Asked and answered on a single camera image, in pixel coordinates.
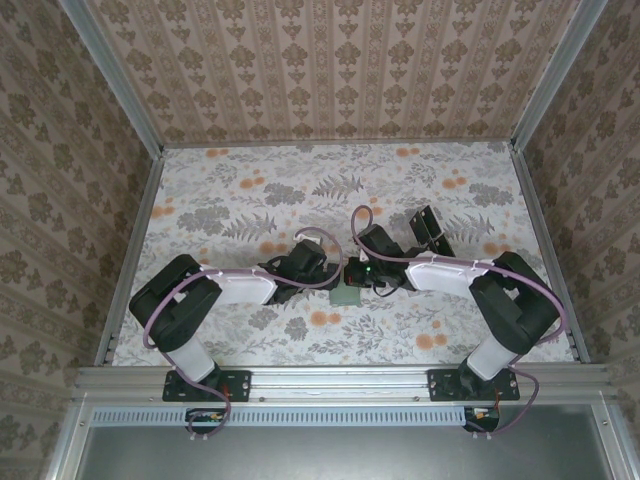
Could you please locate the clear acrylic card stand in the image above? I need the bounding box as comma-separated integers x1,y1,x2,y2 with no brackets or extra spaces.
399,203,457,261

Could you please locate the black credit card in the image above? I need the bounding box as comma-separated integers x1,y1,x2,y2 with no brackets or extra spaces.
409,209,432,241
427,234,456,259
419,203,444,234

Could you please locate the grey metal plate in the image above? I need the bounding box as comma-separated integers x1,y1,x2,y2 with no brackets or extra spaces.
74,424,619,480

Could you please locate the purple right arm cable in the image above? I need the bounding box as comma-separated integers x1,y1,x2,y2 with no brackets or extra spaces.
350,204,565,441

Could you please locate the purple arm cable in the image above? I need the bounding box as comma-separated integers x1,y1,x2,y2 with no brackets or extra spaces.
350,204,565,441
142,227,345,444

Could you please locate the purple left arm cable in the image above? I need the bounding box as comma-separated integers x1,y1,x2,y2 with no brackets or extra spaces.
142,227,345,444

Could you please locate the aluminium mounting rail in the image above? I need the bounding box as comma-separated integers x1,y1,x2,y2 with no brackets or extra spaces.
74,363,614,404

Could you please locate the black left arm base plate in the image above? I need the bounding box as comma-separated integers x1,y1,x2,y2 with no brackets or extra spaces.
162,368,252,404

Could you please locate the grey slotted cable duct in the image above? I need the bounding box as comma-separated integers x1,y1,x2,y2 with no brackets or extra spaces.
92,404,469,427

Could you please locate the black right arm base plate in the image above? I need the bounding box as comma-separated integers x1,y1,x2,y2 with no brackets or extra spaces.
428,368,521,403

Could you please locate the aluminium table side rail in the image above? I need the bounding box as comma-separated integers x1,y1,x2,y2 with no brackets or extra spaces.
96,147,167,370
509,144,592,365

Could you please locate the black electronics box with wires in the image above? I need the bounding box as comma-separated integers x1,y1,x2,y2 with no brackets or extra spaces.
185,407,227,426
463,406,502,432

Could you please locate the aluminium frame post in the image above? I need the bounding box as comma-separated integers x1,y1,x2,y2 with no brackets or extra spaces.
510,0,610,151
62,0,166,154

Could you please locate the aluminium frame bar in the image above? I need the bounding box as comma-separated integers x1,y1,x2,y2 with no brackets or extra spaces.
42,394,94,480
592,394,634,480

